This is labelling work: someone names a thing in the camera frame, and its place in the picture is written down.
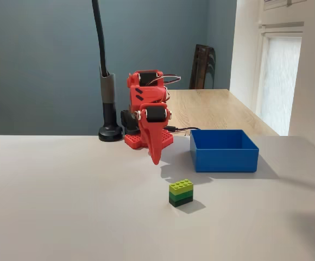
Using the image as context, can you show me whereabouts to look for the light wooden table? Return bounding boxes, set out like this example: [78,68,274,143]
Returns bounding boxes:
[160,89,280,136]

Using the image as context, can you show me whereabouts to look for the black power cable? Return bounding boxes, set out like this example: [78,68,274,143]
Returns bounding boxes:
[165,126,201,134]

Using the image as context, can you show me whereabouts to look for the black round object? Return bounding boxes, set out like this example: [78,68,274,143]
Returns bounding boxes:
[91,0,124,142]

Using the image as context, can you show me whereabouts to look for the green lego brick stack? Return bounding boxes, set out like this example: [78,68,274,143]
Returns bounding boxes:
[168,178,195,208]

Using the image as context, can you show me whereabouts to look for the blue square tray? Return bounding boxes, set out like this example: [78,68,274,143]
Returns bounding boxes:
[189,129,260,173]

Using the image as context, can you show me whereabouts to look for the white window with blind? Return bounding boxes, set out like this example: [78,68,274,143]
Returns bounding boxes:
[255,21,305,134]

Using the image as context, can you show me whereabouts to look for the thin servo wire loop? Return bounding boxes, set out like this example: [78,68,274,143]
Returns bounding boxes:
[157,73,182,88]

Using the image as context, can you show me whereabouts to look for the dark wooden frame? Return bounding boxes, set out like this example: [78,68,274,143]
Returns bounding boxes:
[189,43,217,90]

